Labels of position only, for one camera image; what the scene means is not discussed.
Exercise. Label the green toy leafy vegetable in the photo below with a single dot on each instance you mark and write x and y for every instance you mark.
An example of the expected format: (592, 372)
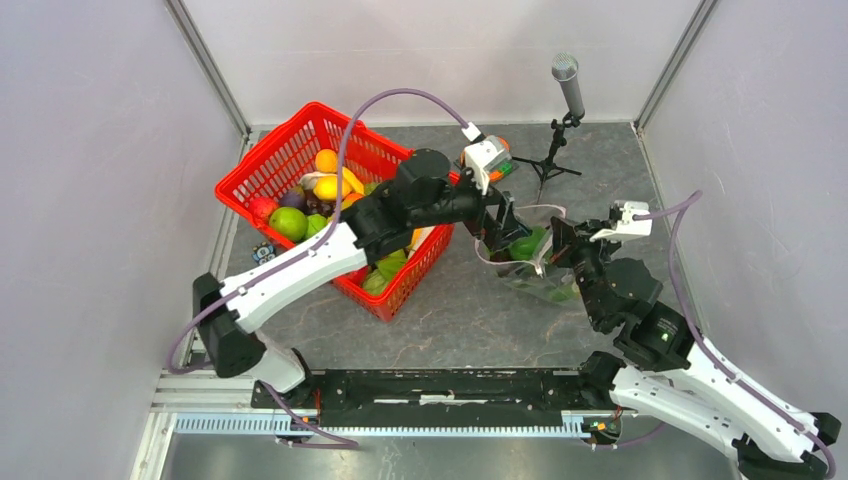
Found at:
(557, 293)

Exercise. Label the clear dotted zip bag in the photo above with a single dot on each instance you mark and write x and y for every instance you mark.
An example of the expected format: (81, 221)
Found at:
(519, 275)

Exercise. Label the black microphone tripod stand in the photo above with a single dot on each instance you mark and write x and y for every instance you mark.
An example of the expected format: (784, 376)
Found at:
(547, 168)

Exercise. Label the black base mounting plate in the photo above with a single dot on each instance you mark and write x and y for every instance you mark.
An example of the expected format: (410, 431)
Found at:
(452, 398)

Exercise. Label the orange letter e block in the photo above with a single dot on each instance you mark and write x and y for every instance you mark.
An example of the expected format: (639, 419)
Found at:
(504, 169)

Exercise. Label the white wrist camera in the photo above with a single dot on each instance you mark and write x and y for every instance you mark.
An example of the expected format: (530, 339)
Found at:
(483, 154)
(622, 225)

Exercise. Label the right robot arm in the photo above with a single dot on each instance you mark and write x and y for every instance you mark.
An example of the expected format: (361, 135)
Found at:
(667, 369)

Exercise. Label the green toy bell pepper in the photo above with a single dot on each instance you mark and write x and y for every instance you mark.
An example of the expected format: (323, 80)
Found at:
(524, 249)

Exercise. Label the grey microphone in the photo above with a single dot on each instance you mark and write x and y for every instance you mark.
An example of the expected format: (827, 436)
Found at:
(564, 69)

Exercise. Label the orange yellow round fruit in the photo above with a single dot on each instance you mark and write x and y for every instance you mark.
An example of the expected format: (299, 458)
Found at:
(326, 161)

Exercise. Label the purple toy fig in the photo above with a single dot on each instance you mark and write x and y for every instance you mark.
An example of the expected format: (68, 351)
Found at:
(294, 197)

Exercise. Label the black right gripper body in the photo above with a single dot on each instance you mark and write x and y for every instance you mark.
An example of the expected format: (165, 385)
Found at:
(585, 257)

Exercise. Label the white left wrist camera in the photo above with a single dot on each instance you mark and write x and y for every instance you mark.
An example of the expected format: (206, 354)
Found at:
(483, 154)

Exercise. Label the small cartoon owl paddle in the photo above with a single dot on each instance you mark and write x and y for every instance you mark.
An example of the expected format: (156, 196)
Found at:
(263, 252)

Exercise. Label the white toy garlic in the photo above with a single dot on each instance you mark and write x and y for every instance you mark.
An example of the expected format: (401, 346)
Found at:
(309, 180)

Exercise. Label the red strawberry toy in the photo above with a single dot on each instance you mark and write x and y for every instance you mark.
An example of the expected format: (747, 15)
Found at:
(261, 209)

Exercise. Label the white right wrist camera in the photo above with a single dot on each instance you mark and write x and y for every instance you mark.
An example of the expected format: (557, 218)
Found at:
(622, 225)

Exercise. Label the green toy apple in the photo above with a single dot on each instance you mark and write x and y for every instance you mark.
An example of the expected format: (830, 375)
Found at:
(289, 222)

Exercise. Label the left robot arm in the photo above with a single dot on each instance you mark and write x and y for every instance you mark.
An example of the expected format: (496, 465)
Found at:
(421, 194)

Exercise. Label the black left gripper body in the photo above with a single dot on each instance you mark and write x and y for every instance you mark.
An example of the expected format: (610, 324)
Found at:
(486, 227)

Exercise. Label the yellow toy lemon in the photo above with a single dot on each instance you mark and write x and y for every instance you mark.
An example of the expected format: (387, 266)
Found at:
(329, 189)

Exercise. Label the light green toy cabbage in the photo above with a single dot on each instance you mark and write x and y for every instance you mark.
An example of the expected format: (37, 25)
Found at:
(384, 271)

